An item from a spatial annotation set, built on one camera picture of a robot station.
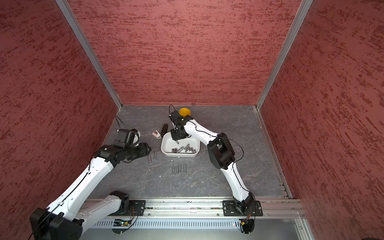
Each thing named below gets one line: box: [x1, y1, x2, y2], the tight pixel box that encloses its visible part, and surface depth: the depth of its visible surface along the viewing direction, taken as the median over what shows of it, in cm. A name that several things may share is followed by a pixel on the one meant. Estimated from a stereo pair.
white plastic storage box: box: [160, 131, 201, 158], surface depth 97 cm
